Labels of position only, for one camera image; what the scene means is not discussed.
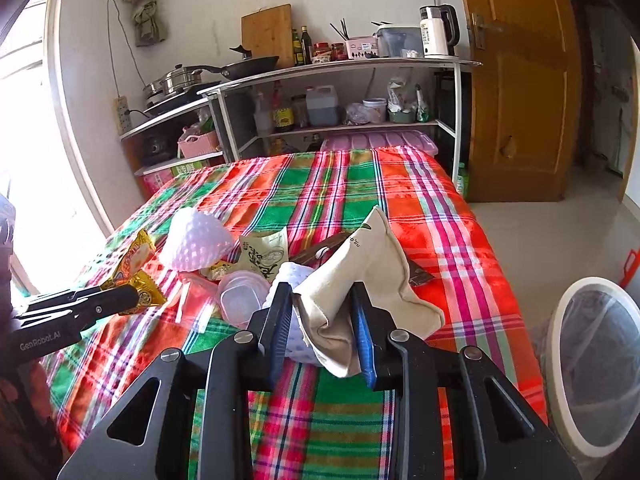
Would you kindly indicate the pink chopstick holder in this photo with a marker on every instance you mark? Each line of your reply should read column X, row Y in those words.
column 361, row 49

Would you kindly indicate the black induction cooker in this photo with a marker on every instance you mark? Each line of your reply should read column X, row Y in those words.
column 170, row 104

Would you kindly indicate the pink lidded storage box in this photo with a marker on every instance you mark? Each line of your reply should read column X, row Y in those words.
column 375, row 140

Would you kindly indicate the green pink carton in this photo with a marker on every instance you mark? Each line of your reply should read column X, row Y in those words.
column 170, row 172

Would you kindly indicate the cream printed wrapper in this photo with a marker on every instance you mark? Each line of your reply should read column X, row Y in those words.
column 262, row 255

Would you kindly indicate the white electric kettle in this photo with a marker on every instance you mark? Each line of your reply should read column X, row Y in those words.
column 435, row 35

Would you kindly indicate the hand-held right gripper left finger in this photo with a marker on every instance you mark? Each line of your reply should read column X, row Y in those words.
column 281, row 332

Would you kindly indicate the orange plastic dustpan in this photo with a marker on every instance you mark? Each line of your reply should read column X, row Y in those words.
column 631, row 267

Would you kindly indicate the red sauce jar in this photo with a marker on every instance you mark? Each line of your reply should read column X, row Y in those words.
column 321, row 50
column 338, row 51

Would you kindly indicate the green bowl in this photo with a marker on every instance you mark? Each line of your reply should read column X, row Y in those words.
column 401, row 117

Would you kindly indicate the large white foam net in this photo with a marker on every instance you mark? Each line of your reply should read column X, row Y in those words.
column 195, row 240

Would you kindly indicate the green oil bottle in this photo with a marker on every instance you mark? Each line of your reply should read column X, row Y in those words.
column 297, row 52

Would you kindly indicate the white mesh waste bin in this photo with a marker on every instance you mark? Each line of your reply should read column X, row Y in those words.
column 565, row 340

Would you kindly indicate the clear plastic bottle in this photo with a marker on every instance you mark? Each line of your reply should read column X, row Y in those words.
column 262, row 117

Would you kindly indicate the beige paper pouch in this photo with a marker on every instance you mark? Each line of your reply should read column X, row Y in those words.
column 370, row 260

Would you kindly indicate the wooden cutting board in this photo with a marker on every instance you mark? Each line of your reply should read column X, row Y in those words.
column 267, row 30

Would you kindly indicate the hanging grey green cloth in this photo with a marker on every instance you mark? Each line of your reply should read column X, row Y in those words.
column 145, row 15

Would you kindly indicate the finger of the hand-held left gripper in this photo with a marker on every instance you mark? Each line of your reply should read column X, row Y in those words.
column 70, row 297
column 107, row 305

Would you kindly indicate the yellow label sauce bottle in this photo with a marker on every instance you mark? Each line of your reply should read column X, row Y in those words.
column 283, row 117

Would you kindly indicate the plaid bed sheet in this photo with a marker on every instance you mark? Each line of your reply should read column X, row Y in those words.
column 320, row 195

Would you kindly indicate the jug of dark liquid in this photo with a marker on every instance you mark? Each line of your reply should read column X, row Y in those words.
column 322, row 107

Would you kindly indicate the bundle of plastic bags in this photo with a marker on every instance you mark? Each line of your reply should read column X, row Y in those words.
column 405, row 95

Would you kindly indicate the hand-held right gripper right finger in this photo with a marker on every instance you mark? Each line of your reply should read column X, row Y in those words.
column 362, row 345

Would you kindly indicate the clear plastic lid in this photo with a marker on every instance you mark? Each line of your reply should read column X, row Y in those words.
column 240, row 297

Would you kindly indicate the green plastic bottle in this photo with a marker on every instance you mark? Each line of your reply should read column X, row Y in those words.
column 463, row 180

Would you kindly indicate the yellow snack wrapper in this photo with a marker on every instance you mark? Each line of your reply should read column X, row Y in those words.
column 135, row 260

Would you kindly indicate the dark glass jar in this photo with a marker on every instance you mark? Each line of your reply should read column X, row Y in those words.
column 299, row 112

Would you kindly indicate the wooden door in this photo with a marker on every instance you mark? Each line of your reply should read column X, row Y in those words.
column 525, row 110

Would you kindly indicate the white plastic tub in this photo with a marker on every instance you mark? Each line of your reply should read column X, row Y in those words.
column 375, row 110

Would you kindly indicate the dark small appliance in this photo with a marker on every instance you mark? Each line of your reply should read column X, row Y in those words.
column 159, row 149

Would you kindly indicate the black frying pan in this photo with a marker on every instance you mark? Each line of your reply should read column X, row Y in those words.
column 250, row 64

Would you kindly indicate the pink plastic basket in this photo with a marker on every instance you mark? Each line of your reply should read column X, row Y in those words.
column 199, row 145

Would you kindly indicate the steel steamer pot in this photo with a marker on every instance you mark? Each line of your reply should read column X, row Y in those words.
column 175, row 79

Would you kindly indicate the small white foam net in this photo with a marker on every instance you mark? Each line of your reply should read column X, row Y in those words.
column 301, row 344

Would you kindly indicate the brown coffee sachet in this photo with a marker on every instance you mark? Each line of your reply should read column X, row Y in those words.
column 310, row 255
column 420, row 276

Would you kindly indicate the clear plastic wrapper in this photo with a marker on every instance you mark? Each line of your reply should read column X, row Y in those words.
column 197, row 292

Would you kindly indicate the dark sauce bottle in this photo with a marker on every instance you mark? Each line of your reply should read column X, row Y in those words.
column 306, row 47

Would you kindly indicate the white power strip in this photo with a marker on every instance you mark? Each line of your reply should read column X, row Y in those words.
column 122, row 115

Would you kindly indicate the white shelf unit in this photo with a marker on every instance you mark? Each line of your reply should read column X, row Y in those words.
column 350, row 66

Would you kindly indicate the grey plastic box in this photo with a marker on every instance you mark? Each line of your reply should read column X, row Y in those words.
column 400, row 42

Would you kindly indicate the clear plastic bag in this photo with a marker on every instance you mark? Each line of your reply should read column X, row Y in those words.
column 356, row 115

